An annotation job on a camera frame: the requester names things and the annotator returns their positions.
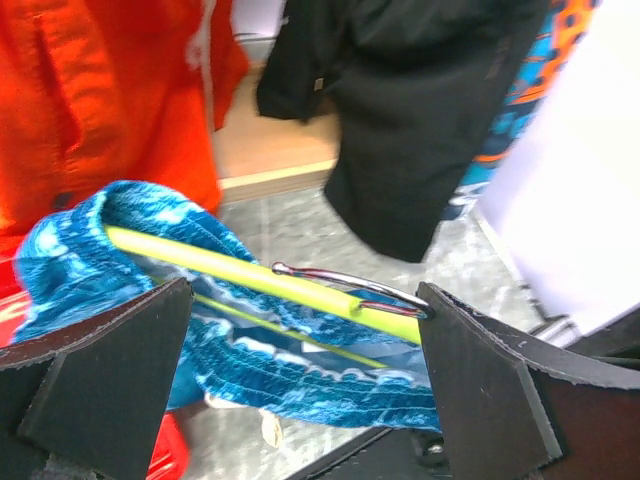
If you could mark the green hanger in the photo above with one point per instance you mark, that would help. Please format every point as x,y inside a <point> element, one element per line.
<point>356,300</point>

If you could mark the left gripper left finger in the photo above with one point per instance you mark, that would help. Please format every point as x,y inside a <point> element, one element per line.
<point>92,395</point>

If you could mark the black shorts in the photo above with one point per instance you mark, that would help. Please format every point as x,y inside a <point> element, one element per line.
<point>416,86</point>

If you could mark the orange blue patterned shorts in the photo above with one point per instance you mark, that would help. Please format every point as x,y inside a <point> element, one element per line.
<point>564,26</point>

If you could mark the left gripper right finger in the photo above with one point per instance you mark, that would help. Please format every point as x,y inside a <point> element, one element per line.
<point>512,406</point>

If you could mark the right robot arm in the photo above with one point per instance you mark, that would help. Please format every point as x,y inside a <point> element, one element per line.
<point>564,207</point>

